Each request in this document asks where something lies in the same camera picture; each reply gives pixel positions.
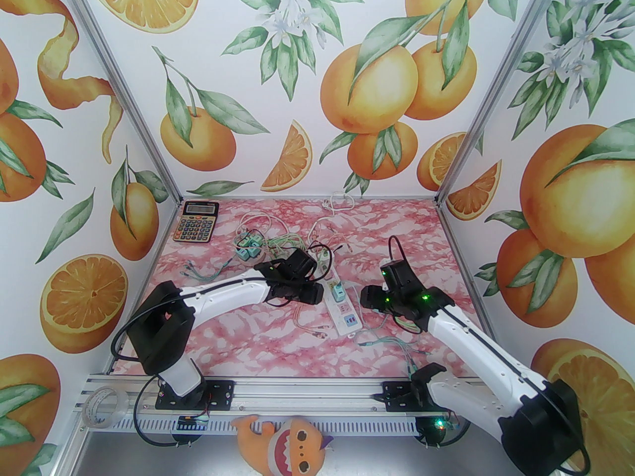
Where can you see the long white power strip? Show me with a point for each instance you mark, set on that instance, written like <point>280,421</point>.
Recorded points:
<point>353,323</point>

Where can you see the mint green charger plug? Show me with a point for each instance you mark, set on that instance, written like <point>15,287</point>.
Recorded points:
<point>256,252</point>

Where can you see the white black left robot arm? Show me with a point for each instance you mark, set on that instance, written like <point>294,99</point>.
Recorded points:
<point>223,288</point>

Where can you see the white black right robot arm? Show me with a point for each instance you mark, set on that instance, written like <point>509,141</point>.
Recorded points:
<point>476,345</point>

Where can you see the circuit board with green light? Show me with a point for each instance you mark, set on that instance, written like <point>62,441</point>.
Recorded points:
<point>439,424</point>

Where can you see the black gold desk calculator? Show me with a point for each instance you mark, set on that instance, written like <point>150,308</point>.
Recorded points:
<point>196,223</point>

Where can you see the orange plush monster toy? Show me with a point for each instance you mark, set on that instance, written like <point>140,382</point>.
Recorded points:
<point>292,449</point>

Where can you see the small blue circuit board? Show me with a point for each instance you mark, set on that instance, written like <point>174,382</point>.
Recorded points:
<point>193,422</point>

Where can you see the clear tape roll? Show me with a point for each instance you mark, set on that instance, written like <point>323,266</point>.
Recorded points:
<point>87,407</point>

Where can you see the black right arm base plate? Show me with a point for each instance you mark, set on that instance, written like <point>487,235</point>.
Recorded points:
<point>397,395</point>

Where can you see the aluminium mounting rail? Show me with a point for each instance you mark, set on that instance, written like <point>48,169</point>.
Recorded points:
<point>297,389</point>

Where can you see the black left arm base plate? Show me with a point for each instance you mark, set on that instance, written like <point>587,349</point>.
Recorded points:
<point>221,394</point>

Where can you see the aluminium frame post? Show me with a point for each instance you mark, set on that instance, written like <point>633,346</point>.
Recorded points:
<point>495,92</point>
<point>127,92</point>

